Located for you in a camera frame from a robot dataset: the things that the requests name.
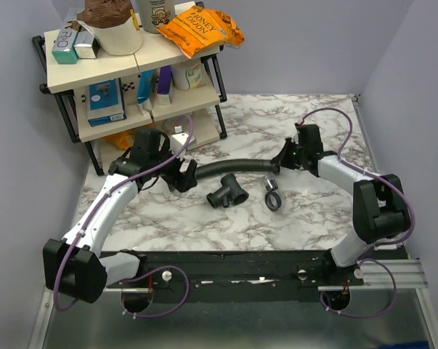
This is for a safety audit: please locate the grey tee pipe fitting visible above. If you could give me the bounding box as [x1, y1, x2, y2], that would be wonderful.
[206, 173, 249, 208]

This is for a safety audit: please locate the orange snack bag lower shelf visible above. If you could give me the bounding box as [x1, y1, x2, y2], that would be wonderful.
[104, 129, 135, 151]

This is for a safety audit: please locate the purple white tube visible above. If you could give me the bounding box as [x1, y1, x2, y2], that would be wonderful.
[156, 65, 172, 105]

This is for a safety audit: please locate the orange honey dijon chip bag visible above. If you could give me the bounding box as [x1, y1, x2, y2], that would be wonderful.
[158, 5, 245, 59]

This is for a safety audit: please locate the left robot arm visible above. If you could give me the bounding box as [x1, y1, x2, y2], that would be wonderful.
[43, 128, 197, 311]

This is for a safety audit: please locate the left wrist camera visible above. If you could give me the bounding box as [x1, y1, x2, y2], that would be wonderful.
[170, 125, 197, 152]

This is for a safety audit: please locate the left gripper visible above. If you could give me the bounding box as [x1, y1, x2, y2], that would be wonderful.
[150, 140, 198, 193]

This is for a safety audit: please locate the blue razor box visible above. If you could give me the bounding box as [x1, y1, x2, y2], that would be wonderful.
[86, 79, 126, 127]

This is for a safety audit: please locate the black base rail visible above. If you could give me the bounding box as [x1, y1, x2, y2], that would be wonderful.
[108, 250, 363, 303]

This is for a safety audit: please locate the teal white box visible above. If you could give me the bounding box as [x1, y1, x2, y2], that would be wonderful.
[52, 28, 78, 65]

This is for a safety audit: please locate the black corrugated hose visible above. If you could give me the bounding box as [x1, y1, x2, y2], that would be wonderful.
[195, 157, 280, 180]

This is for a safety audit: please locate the beige black shelf rack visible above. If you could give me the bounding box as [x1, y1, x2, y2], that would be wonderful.
[32, 30, 227, 176]

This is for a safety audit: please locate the white yellow cup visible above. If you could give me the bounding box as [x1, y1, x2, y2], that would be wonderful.
[171, 59, 203, 91]

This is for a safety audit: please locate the white skull cup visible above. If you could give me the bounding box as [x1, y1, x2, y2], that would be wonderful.
[135, 0, 176, 34]

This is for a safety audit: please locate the blue white tube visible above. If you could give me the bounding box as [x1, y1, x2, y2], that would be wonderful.
[137, 70, 154, 112]

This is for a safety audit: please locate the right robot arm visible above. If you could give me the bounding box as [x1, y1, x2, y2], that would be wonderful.
[271, 124, 413, 285]

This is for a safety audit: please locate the silver white box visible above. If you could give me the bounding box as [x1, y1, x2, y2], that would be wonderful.
[73, 31, 100, 60]

